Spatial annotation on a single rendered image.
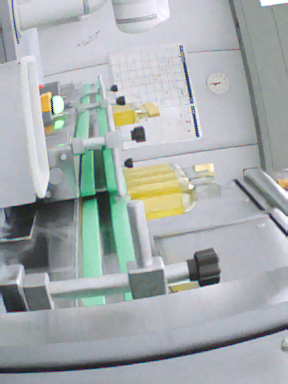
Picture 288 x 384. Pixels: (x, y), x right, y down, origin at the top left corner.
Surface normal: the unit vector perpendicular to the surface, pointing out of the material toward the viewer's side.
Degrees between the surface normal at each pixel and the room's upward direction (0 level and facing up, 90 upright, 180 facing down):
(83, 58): 90
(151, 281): 90
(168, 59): 90
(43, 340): 90
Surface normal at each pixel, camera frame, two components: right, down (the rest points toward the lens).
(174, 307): -0.15, -0.95
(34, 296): 0.08, 0.25
